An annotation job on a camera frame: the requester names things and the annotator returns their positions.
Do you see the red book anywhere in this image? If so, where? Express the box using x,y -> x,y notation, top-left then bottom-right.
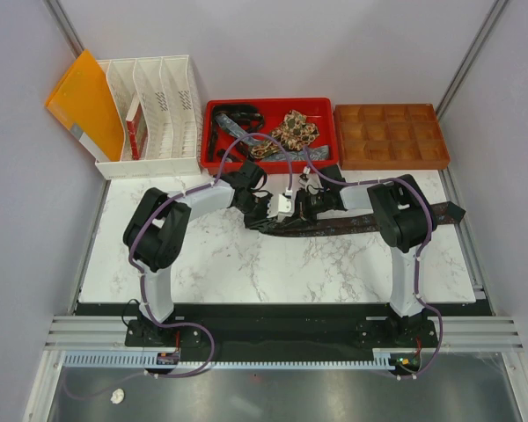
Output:
125,93 -> 148,160

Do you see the red plastic tray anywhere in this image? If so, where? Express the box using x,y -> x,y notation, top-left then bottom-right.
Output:
200,97 -> 341,177

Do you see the aluminium frame rail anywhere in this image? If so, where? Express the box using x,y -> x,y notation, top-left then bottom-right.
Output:
46,316 -> 524,353

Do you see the orange compartment tray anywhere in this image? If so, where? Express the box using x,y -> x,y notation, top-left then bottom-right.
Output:
334,104 -> 451,171

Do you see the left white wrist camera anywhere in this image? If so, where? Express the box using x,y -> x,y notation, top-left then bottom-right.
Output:
268,189 -> 295,220

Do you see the black dark tie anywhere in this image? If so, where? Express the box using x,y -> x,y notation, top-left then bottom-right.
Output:
206,103 -> 265,160

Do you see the white crumpled paper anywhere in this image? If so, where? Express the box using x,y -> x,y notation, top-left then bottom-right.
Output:
110,389 -> 125,404

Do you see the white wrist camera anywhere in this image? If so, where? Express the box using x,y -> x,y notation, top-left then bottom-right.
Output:
268,189 -> 295,220
297,167 -> 314,189

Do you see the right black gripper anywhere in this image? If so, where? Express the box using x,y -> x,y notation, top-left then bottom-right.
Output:
282,188 -> 330,229

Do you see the brown blue patterned tie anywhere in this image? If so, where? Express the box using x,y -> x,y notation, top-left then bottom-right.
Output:
259,201 -> 466,237

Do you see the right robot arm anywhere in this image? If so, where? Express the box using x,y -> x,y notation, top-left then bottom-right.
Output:
295,165 -> 437,346

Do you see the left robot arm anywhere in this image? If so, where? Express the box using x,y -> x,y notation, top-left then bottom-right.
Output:
122,162 -> 272,346

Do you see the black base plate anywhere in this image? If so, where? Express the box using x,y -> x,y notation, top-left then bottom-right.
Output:
126,303 -> 438,355

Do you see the grey cable duct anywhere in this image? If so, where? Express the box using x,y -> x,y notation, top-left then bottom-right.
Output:
62,349 -> 405,370

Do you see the floral beige green tie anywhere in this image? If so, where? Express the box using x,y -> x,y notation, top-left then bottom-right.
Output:
250,110 -> 319,160

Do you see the orange folder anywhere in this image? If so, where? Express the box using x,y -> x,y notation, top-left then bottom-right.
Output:
45,49 -> 124,163

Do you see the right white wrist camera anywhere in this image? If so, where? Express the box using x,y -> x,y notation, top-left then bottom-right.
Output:
297,167 -> 314,189

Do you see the white file organizer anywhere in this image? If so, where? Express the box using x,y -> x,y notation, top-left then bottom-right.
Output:
96,55 -> 203,180

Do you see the light blue paisley tie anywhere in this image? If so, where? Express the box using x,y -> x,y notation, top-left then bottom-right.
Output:
215,113 -> 332,164

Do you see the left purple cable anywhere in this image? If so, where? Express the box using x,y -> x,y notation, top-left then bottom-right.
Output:
62,132 -> 294,401

